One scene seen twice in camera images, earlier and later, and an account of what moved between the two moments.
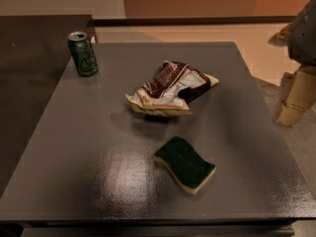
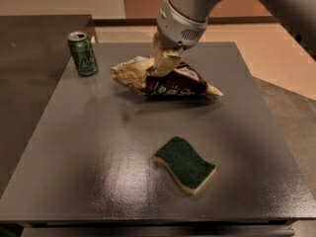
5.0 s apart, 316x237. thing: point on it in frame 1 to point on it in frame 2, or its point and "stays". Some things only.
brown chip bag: (169, 90) to (136, 74)
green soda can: (83, 53) stays
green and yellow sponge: (186, 166) stays
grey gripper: (303, 39) to (178, 30)
